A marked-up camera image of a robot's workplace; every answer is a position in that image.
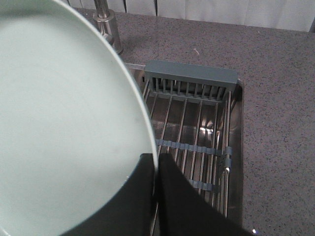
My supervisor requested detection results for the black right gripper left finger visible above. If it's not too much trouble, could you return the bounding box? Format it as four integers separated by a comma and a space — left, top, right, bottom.
63, 153, 155, 236

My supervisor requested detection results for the stainless steel kitchen faucet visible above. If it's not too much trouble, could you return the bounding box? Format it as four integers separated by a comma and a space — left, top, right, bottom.
93, 0, 123, 54

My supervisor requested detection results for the stainless steel sink basin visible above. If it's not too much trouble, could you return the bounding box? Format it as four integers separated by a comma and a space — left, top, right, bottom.
124, 62, 246, 232

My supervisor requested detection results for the white pleated curtain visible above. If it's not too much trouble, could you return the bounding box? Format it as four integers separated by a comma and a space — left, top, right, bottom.
61, 0, 315, 32

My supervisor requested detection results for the grey wire dish rack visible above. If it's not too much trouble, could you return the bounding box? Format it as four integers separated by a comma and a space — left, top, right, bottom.
140, 60, 239, 236

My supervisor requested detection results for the light green round plate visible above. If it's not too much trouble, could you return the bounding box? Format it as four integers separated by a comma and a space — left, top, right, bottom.
0, 0, 158, 236

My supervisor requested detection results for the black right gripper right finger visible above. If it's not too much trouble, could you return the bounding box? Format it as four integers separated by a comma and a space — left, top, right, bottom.
157, 153, 251, 236

